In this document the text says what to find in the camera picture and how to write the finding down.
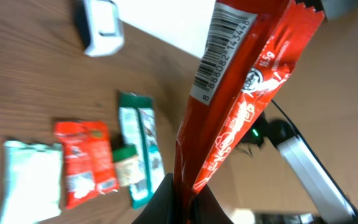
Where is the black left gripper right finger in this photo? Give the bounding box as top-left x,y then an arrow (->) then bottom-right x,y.
193,185 -> 233,224

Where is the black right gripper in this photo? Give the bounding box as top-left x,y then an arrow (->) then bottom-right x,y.
238,112 -> 269,152

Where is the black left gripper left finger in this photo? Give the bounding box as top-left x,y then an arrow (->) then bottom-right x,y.
132,173 -> 177,224

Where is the green lid jar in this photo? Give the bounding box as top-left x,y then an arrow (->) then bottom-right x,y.
112,144 -> 145,187

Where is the red snack bag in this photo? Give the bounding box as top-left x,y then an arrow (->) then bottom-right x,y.
54,121 -> 119,209

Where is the green white 3M package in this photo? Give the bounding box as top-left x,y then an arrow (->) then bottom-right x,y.
119,92 -> 165,209

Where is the red packet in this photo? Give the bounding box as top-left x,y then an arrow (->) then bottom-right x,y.
174,0 -> 325,213

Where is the white small packet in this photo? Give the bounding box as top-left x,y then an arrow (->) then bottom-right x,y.
0,140 -> 63,223

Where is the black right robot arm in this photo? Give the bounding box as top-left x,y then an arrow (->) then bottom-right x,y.
240,113 -> 358,224

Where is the white barcode scanner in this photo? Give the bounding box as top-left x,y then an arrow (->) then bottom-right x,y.
74,0 -> 124,57

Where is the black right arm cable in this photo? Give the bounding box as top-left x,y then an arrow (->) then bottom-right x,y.
270,99 -> 358,224

